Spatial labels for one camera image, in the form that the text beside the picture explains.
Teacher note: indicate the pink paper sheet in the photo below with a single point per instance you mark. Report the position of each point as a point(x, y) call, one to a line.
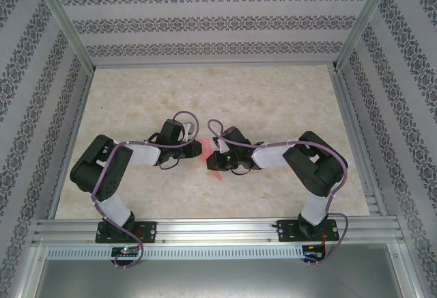
point(206, 149)

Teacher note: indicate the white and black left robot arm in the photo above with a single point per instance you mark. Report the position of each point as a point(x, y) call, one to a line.
point(145, 156)

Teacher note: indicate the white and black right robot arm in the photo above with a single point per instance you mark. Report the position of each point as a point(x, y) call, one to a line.
point(269, 158)

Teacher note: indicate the grey sheet metal tray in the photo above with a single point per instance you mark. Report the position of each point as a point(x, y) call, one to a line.
point(218, 281)

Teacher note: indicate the left circuit board, green light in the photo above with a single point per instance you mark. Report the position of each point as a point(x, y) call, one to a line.
point(124, 252)

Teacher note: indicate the right circuit board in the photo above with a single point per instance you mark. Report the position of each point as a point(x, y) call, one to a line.
point(312, 252)

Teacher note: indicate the aluminium mounting rail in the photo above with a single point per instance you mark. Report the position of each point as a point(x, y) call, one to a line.
point(211, 231)

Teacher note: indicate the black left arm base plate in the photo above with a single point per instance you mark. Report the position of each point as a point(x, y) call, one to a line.
point(148, 231)

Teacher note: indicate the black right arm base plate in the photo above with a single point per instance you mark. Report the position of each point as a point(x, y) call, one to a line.
point(285, 231)

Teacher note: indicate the aluminium side rail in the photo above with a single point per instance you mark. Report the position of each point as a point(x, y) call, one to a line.
point(358, 144)
point(70, 141)

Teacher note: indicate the aluminium frame post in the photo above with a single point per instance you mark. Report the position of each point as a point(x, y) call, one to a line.
point(367, 21)
point(63, 21)

